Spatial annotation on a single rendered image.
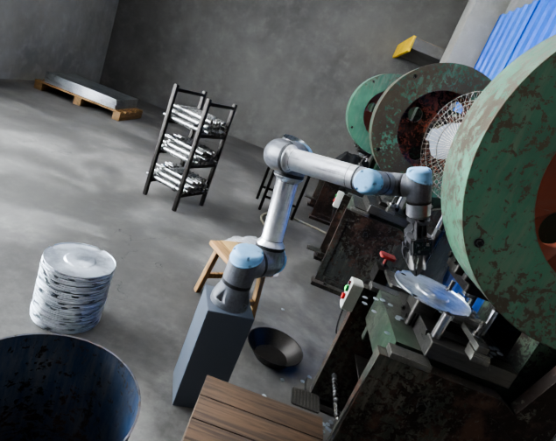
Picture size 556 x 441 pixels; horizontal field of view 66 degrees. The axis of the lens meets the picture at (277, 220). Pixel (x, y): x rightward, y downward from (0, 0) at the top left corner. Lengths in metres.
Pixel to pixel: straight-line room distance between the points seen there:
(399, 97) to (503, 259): 1.83
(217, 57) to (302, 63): 1.53
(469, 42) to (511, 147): 5.71
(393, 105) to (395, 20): 5.49
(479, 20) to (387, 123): 4.16
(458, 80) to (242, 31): 5.79
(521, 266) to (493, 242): 0.09
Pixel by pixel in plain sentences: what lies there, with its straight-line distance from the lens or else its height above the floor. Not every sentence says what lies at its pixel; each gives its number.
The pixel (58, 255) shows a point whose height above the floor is 0.28.
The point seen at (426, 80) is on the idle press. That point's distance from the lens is 2.86.
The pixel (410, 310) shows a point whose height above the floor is 0.70.
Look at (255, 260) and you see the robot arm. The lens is 1.54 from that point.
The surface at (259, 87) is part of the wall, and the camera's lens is 8.12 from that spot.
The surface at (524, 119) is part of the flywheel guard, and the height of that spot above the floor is 1.39.
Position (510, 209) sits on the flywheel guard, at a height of 1.20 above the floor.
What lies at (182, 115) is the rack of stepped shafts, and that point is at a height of 0.74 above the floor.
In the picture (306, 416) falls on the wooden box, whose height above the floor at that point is 0.35.
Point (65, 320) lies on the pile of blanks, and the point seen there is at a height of 0.07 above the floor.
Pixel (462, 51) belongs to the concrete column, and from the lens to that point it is 6.73.
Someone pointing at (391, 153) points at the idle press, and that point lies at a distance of 2.84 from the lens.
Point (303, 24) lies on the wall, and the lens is 8.14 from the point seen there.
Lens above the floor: 1.28
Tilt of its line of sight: 17 degrees down
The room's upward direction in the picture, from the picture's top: 22 degrees clockwise
